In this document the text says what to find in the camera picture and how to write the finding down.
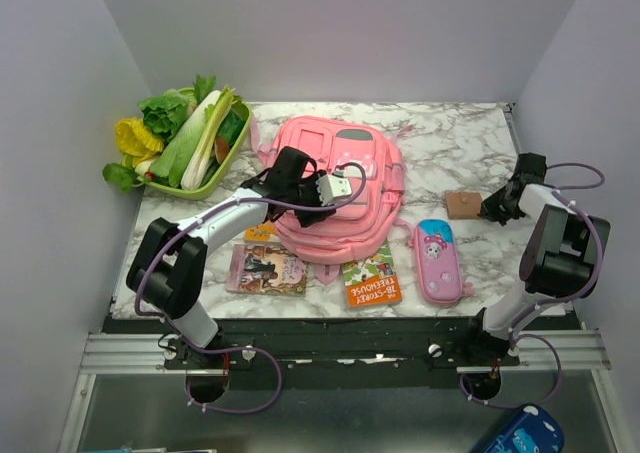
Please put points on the orange paperback book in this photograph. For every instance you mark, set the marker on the orange paperback book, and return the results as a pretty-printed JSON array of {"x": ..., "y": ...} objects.
[{"x": 262, "y": 233}]

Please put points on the pink school backpack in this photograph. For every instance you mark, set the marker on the pink school backpack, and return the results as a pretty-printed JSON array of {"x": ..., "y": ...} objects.
[{"x": 351, "y": 164}]

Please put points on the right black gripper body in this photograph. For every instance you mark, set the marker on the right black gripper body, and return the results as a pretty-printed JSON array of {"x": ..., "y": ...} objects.
[{"x": 498, "y": 209}]

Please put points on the white napa cabbage toy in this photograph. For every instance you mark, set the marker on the white napa cabbage toy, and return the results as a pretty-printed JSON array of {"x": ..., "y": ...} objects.
[{"x": 202, "y": 143}]

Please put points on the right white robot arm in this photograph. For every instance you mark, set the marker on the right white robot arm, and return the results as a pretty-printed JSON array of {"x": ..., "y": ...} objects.
[{"x": 560, "y": 263}]

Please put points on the green vegetable tray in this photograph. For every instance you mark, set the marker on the green vegetable tray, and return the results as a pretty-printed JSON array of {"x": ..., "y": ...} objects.
[{"x": 204, "y": 192}]

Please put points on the brown leather wallet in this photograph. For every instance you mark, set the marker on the brown leather wallet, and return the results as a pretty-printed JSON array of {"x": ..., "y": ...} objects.
[{"x": 463, "y": 205}]

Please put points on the pink illustrated storybook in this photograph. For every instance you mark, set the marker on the pink illustrated storybook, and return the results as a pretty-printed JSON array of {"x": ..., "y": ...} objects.
[{"x": 266, "y": 270}]

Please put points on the yellow flower toy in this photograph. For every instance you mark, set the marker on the yellow flower toy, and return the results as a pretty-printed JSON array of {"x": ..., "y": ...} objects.
[{"x": 133, "y": 137}]

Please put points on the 78-storey treehouse book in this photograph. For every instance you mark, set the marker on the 78-storey treehouse book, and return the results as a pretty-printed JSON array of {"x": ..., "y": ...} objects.
[{"x": 373, "y": 281}]

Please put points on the pink cartoon pencil case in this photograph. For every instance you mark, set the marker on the pink cartoon pencil case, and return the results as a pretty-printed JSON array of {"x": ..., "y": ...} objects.
[{"x": 437, "y": 263}]

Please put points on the aluminium frame rail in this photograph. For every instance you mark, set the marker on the aluminium frame rail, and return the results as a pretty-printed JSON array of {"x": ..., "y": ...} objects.
[{"x": 122, "y": 354}]

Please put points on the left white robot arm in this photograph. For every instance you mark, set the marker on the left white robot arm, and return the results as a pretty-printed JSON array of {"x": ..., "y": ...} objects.
[{"x": 167, "y": 272}]

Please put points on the black mounting base rail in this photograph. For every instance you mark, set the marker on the black mounting base rail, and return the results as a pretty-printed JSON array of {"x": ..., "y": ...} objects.
[{"x": 318, "y": 354}]

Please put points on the blue shark pencil case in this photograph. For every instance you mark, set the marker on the blue shark pencil case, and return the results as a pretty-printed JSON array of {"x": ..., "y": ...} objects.
[{"x": 528, "y": 429}]

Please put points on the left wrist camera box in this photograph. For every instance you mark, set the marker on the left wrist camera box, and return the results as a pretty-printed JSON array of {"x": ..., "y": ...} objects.
[{"x": 333, "y": 189}]

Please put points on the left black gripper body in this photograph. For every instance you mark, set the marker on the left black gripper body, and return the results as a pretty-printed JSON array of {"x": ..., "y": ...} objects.
[{"x": 306, "y": 192}]

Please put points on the green lettuce toy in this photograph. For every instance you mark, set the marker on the green lettuce toy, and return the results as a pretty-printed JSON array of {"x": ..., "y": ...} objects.
[{"x": 164, "y": 114}]

